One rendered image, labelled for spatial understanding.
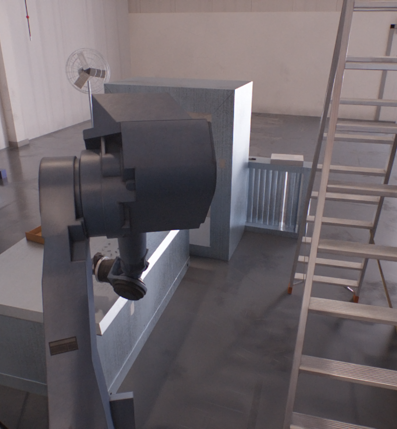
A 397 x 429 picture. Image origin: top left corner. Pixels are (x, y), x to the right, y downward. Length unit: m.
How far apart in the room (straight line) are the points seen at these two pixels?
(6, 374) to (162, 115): 2.10
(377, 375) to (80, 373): 1.08
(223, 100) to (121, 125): 2.46
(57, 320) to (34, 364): 1.57
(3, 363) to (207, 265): 1.93
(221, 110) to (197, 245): 1.30
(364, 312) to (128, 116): 1.09
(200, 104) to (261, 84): 7.88
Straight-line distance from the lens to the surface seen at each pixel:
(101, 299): 2.38
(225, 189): 3.69
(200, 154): 1.07
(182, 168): 1.06
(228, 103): 3.50
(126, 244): 1.76
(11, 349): 2.74
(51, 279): 1.15
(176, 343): 3.04
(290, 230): 4.53
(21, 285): 2.64
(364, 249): 1.66
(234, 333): 3.14
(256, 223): 4.61
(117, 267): 2.20
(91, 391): 1.18
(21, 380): 2.87
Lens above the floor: 2.00
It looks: 24 degrees down
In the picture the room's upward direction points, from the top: straight up
